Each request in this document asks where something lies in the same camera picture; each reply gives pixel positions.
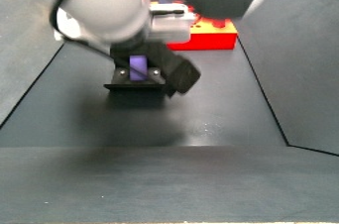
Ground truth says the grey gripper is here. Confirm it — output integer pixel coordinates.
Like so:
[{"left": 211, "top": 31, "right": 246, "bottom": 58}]
[{"left": 109, "top": 3, "right": 202, "bottom": 97}]

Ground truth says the purple rectangular block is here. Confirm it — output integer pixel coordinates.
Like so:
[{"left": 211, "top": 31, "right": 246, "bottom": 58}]
[{"left": 129, "top": 56, "right": 147, "bottom": 81}]

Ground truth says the red shape-sorter board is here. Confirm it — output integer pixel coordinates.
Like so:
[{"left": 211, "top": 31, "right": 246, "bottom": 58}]
[{"left": 166, "top": 6, "right": 239, "bottom": 51}]

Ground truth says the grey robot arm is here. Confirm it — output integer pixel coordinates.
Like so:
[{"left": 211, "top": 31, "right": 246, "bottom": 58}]
[{"left": 44, "top": 0, "right": 262, "bottom": 95}]

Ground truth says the black curved fixture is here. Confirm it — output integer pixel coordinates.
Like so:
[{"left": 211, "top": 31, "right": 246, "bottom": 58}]
[{"left": 103, "top": 44, "right": 168, "bottom": 91}]

